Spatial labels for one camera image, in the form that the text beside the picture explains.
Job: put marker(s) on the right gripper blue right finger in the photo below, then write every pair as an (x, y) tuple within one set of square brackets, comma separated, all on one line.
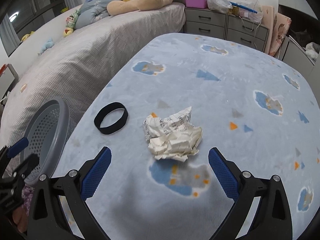
[(224, 174)]

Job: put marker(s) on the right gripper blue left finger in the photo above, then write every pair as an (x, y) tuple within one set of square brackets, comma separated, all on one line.
[(93, 171)]

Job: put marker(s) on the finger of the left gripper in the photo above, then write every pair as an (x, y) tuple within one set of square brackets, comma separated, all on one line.
[(27, 166), (17, 148)]

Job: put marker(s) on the grey perforated trash basket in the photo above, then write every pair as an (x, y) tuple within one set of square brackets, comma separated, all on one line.
[(47, 133)]

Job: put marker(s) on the left hand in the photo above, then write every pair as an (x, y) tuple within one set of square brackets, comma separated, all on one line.
[(20, 218)]

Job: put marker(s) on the small peach oval object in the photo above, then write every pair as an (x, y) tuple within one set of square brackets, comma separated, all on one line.
[(23, 88)]

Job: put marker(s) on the crumpled white paper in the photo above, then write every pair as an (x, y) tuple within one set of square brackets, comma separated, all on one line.
[(173, 137)]

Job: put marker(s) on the black elastic band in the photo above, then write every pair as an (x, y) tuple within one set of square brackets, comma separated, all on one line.
[(111, 118)]

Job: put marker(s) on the light blue cloud blanket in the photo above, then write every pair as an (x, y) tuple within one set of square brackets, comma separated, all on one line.
[(180, 96)]

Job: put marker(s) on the bed with grey checked sheet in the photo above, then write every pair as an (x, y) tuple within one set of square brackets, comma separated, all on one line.
[(79, 66)]

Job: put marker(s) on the light blue plush toy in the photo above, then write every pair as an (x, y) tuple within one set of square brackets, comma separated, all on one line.
[(47, 45)]

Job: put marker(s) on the grey curtain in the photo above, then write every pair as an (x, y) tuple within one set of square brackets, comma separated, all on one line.
[(9, 37)]

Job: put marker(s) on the yellow plush toy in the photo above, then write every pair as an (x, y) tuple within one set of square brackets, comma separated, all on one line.
[(26, 36)]

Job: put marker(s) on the green pink plush doll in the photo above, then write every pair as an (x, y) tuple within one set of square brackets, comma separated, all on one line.
[(70, 23)]

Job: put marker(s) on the dark window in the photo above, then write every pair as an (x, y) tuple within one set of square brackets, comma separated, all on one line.
[(30, 15)]

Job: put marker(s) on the grey drawer cabinet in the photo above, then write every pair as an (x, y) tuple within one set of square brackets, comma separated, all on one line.
[(227, 27)]

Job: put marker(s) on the folded blue quilt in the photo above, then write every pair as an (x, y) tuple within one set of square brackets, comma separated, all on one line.
[(91, 12)]

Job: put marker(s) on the pink folded play mat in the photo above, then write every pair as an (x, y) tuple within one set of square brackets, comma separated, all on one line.
[(278, 26)]

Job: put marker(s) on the blue stick on cabinet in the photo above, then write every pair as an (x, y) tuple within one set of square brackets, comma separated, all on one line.
[(243, 7)]

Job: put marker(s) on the purple plastic bin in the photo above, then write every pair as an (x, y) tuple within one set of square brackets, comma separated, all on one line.
[(198, 4)]

